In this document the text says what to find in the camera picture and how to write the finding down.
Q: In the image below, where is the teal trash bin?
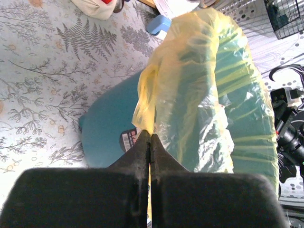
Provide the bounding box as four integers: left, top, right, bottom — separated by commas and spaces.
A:
79, 72, 141, 168

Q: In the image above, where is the yellow trash bag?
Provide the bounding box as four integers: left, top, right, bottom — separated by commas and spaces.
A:
132, 8, 279, 193

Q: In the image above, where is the blue floor sweeper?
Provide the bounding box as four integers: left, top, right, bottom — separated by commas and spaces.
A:
146, 15, 171, 40

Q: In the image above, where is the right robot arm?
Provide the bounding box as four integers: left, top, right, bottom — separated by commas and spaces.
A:
270, 88, 304, 183

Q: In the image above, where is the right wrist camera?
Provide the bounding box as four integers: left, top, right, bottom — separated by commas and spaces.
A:
285, 87, 304, 107

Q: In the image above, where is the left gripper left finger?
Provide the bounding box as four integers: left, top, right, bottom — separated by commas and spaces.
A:
0, 131, 150, 228

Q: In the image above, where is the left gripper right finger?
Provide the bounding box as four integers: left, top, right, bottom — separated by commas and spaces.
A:
150, 135, 286, 228

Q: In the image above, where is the black wire basket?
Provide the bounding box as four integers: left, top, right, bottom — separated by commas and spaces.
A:
264, 0, 304, 40

